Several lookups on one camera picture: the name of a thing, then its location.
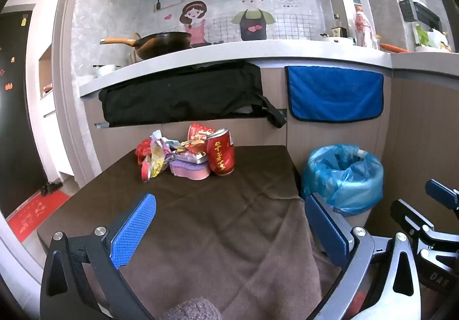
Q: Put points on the carrot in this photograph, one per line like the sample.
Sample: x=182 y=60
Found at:
x=392 y=48

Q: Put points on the black wall rack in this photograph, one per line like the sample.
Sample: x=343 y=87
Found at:
x=428 y=15

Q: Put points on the black refrigerator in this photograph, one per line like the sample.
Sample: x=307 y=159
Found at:
x=18 y=108

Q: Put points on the white plastic bag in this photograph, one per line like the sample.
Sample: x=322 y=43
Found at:
x=437 y=38

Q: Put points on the white recessed shelf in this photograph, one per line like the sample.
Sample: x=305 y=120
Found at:
x=45 y=69

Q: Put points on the blue towel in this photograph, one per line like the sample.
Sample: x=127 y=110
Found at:
x=333 y=94

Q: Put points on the black bag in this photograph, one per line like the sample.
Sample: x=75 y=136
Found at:
x=179 y=94

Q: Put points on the blue trash bag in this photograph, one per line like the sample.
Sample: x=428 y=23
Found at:
x=340 y=183

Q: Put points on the brown blanket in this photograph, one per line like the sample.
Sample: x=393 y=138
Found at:
x=222 y=219

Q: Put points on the red drink can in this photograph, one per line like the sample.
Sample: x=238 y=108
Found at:
x=220 y=155

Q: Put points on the red floor mat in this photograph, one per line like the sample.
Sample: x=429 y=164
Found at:
x=32 y=212

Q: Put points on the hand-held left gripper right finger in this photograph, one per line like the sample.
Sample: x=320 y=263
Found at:
x=324 y=230

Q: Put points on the dark sauce bottle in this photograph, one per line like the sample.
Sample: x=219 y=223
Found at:
x=337 y=31

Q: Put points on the purple sponge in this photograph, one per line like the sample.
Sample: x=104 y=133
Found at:
x=190 y=171

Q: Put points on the clear bottle with red label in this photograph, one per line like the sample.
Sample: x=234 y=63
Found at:
x=364 y=28

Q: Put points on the green leafy vegetable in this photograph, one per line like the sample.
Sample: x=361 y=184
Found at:
x=423 y=37

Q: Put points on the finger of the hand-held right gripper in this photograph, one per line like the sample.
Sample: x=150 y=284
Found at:
x=408 y=214
x=441 y=191

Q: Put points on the red wrapper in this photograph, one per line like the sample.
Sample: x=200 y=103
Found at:
x=143 y=149

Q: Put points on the white kitchen countertop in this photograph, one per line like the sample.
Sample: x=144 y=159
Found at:
x=251 y=51

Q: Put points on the small white bowl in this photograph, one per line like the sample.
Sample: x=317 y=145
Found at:
x=105 y=70

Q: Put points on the pair of dark slippers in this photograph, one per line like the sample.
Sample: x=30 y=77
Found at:
x=50 y=189

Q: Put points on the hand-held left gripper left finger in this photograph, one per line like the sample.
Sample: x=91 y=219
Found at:
x=134 y=230

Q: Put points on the cartoon wall sticker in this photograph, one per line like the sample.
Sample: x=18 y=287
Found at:
x=251 y=15

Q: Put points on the wide white bowl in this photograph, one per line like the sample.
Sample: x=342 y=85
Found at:
x=328 y=39

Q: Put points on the black hanging utensil holder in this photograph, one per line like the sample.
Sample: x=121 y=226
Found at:
x=408 y=11

